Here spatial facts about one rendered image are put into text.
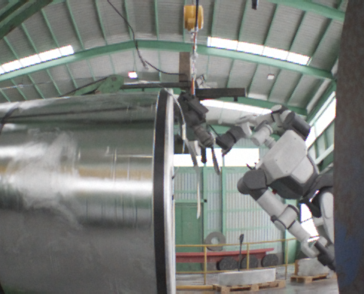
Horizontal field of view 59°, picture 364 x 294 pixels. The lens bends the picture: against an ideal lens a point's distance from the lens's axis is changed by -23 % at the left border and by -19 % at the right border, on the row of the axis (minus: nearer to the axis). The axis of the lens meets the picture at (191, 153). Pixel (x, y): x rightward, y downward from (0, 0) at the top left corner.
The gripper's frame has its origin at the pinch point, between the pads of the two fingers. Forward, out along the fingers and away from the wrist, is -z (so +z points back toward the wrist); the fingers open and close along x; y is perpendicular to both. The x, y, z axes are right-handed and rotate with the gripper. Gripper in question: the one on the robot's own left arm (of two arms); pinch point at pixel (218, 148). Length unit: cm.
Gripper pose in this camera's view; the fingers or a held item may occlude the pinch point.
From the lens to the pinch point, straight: 232.3
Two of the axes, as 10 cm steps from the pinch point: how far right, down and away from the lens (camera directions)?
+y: 0.7, 6.4, 7.7
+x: 7.0, 5.1, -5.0
